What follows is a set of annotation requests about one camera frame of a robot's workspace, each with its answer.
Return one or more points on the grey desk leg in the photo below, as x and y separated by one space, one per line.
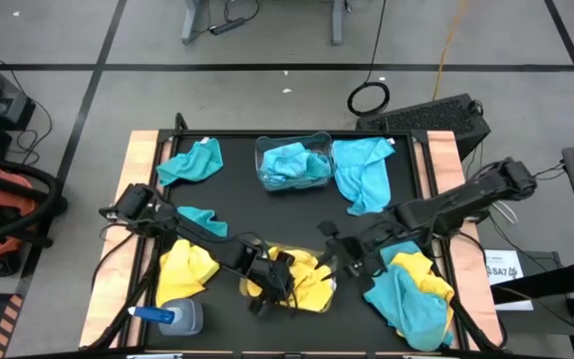
191 25
337 25

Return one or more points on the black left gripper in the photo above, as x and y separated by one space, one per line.
274 274

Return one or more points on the white paper sheet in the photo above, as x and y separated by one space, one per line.
501 261

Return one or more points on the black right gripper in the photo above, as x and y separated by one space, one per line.
364 249

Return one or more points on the bottom-right cloth pile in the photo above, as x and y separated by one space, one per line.
401 309

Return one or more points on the clear plastic basket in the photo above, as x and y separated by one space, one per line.
334 294
264 149

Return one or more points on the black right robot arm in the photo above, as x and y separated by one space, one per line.
456 202

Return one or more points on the black perforated computer tower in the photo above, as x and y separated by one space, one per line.
426 117

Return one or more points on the teal microfiber towel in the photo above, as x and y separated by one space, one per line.
207 219
322 164
192 162

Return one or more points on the black power strip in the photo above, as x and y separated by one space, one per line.
227 26

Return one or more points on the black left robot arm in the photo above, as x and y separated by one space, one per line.
202 237

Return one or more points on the grey spray bottle blue nozzle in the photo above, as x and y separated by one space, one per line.
187 316

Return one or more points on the black desk frame beam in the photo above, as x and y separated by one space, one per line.
556 281

